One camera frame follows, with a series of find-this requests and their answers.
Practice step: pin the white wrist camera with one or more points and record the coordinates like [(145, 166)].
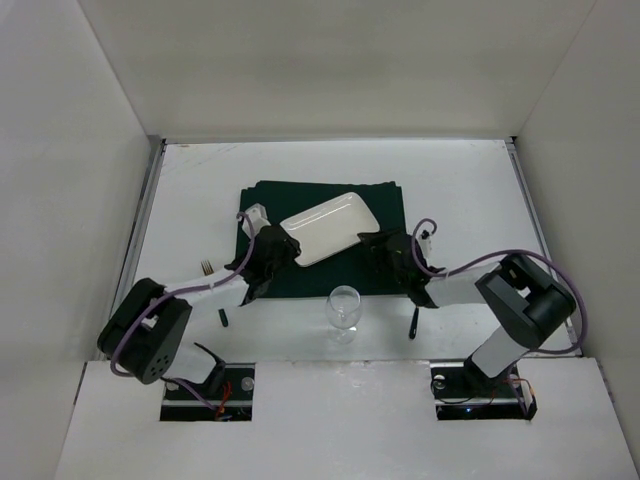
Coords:
[(256, 219), (425, 242)]

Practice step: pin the aluminium table rail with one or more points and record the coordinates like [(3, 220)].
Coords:
[(140, 222), (577, 324)]

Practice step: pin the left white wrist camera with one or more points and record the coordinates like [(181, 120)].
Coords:
[(256, 219)]

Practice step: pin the white rectangular plate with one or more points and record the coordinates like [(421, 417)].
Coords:
[(330, 227)]

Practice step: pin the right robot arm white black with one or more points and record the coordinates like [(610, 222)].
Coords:
[(528, 295)]

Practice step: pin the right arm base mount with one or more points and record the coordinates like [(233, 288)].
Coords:
[(458, 397)]

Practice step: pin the clear wine glass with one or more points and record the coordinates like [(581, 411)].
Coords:
[(343, 310)]

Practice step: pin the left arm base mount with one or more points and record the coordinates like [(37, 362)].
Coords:
[(202, 386)]

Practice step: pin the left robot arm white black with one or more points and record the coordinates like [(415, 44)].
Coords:
[(143, 339)]

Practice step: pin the dark green cloth napkin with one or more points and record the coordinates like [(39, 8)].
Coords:
[(357, 266)]

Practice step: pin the right aluminium table rail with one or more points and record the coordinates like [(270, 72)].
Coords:
[(577, 324)]

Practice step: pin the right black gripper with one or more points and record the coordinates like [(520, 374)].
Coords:
[(382, 248)]

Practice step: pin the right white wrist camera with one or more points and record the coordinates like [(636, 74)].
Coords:
[(425, 242)]

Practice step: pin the left aluminium table rail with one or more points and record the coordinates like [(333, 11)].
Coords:
[(140, 222)]

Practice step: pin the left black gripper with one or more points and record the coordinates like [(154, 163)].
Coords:
[(279, 245)]

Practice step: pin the gold knife black handle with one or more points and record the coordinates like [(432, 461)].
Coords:
[(414, 324)]

